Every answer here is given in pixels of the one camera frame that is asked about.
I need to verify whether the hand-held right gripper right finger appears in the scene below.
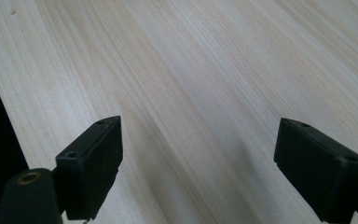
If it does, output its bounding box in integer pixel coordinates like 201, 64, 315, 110
273, 117, 358, 224

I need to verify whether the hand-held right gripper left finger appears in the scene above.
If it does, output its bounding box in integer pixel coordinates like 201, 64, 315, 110
55, 115, 124, 221

